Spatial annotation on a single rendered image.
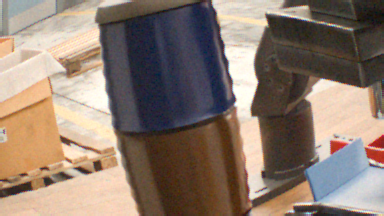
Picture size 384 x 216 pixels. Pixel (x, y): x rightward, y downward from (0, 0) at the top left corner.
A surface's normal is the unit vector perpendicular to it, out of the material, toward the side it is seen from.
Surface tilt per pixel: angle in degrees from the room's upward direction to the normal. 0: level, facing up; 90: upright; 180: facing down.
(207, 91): 76
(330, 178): 60
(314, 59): 90
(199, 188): 104
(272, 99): 90
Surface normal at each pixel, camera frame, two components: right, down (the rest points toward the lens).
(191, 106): 0.37, 0.39
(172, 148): -0.08, 0.00
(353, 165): 0.35, -0.39
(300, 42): -0.84, 0.29
